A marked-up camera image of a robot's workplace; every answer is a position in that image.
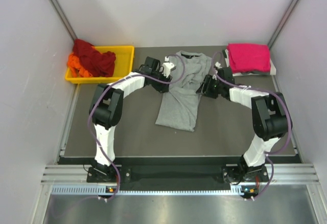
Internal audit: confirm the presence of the slotted cable duct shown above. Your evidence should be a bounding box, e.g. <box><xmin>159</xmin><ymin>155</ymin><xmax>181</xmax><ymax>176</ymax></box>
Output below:
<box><xmin>51</xmin><ymin>184</ymin><xmax>255</xmax><ymax>196</ymax></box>

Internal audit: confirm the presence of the aluminium frame rail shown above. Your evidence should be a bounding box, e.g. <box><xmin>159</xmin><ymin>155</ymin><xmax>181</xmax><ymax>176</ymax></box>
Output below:
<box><xmin>41</xmin><ymin>165</ymin><xmax>88</xmax><ymax>184</ymax></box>

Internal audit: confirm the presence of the folded white t shirt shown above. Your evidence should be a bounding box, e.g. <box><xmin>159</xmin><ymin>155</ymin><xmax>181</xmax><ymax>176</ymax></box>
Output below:
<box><xmin>222</xmin><ymin>49</ymin><xmax>276</xmax><ymax>77</ymax></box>

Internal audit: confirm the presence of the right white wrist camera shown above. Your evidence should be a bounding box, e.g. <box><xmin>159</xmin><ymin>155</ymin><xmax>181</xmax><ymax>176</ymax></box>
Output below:
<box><xmin>214</xmin><ymin>62</ymin><xmax>222</xmax><ymax>69</ymax></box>

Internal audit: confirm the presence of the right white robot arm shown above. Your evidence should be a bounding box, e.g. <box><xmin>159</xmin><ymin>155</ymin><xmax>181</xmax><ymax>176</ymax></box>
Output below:
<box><xmin>196</xmin><ymin>67</ymin><xmax>292</xmax><ymax>181</ymax></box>

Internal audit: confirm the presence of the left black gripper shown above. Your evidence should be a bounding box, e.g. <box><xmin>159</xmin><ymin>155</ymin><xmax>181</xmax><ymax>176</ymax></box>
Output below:
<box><xmin>151</xmin><ymin>67</ymin><xmax>172</xmax><ymax>93</ymax></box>

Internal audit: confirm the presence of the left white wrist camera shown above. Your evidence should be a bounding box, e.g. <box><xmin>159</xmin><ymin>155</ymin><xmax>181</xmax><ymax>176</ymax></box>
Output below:
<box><xmin>160</xmin><ymin>56</ymin><xmax>176</xmax><ymax>78</ymax></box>

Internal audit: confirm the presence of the grey t shirt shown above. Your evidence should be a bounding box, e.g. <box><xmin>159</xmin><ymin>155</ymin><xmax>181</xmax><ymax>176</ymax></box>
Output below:
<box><xmin>155</xmin><ymin>51</ymin><xmax>212</xmax><ymax>132</ymax></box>

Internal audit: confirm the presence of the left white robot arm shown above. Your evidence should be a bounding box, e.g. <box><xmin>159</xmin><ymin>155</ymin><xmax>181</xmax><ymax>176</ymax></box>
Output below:
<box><xmin>88</xmin><ymin>57</ymin><xmax>176</xmax><ymax>182</ymax></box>

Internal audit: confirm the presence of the dark red t shirt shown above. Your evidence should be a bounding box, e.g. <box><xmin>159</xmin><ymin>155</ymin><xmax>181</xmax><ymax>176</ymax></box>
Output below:
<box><xmin>72</xmin><ymin>39</ymin><xmax>116</xmax><ymax>78</ymax></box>

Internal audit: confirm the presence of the folded pink t shirt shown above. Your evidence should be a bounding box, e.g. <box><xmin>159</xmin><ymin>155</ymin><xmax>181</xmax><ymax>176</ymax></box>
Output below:
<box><xmin>227</xmin><ymin>43</ymin><xmax>271</xmax><ymax>73</ymax></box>

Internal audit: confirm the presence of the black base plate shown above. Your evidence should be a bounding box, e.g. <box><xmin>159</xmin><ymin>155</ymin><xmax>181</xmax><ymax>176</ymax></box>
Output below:
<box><xmin>86</xmin><ymin>156</ymin><xmax>271</xmax><ymax>191</ymax></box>

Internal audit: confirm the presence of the orange t shirt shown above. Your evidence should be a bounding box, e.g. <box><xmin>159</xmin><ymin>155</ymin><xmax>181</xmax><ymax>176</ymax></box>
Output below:
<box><xmin>67</xmin><ymin>53</ymin><xmax>93</xmax><ymax>78</ymax></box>

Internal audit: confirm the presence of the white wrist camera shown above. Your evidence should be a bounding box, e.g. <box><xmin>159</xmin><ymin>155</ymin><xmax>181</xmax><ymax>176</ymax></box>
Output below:
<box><xmin>214</xmin><ymin>62</ymin><xmax>222</xmax><ymax>69</ymax></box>
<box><xmin>160</xmin><ymin>56</ymin><xmax>176</xmax><ymax>78</ymax></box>

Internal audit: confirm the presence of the yellow plastic bin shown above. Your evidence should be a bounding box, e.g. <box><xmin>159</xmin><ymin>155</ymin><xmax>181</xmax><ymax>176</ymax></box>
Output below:
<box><xmin>65</xmin><ymin>45</ymin><xmax>135</xmax><ymax>84</ymax></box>

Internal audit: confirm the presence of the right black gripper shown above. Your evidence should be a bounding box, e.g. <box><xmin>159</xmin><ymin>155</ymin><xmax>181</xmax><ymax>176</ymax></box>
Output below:
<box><xmin>197</xmin><ymin>74</ymin><xmax>224</xmax><ymax>99</ymax></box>

